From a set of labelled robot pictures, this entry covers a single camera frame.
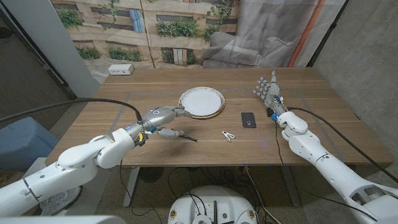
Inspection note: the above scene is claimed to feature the grey table leg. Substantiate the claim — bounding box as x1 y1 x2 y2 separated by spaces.
279 164 302 208

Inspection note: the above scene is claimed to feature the white table leg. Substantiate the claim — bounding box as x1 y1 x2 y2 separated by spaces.
123 167 141 208

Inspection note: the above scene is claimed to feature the white plate with gold rim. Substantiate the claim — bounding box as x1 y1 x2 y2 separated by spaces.
178 86 226 119

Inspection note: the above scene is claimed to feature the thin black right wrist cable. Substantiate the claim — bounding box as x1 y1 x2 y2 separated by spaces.
274 119 379 222

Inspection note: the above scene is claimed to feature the printed backdrop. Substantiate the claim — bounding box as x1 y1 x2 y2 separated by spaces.
49 0 348 85

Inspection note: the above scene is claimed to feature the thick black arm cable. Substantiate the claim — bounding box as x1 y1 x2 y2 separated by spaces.
0 97 143 123
286 106 398 184

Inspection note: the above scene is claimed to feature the grey floor cable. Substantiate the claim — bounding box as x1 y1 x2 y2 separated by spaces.
244 166 282 224

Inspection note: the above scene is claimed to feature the grey sneaker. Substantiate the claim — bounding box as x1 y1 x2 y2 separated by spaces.
39 185 83 216

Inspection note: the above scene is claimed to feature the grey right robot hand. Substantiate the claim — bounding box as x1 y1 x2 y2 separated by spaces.
252 70 287 121

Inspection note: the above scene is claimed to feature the black makeup brush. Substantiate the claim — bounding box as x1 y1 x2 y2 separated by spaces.
179 133 199 143

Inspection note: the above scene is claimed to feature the black floor cable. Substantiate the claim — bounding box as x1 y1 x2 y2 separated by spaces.
167 167 206 216

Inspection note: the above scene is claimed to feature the black round floor base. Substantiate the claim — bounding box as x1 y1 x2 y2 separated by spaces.
139 167 165 183

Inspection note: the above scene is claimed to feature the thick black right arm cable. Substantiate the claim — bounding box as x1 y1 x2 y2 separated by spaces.
286 106 398 184

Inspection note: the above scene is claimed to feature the white clothespin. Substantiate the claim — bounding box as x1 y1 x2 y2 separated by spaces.
221 130 236 143

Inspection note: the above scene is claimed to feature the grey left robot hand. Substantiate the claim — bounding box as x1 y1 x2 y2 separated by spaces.
136 105 194 140

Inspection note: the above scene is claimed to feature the white floor platform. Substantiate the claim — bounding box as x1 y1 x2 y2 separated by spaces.
23 157 112 216

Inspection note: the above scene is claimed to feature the white robot chest cover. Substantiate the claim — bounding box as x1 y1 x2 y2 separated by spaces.
0 214 127 224

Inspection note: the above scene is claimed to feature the white power strip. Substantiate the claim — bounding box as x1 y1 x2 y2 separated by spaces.
108 63 134 76

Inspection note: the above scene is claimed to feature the black card holder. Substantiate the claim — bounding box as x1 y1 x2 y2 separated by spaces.
241 112 257 129

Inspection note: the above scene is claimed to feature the black backdrop stand pole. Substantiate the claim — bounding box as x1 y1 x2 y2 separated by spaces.
306 0 351 68

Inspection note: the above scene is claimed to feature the white robot torso base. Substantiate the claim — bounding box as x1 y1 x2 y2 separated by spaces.
167 185 258 224

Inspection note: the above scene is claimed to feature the blue storage bin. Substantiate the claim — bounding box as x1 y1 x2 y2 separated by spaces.
0 116 60 174

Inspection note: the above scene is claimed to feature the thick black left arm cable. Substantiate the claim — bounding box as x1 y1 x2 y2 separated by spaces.
0 97 143 123

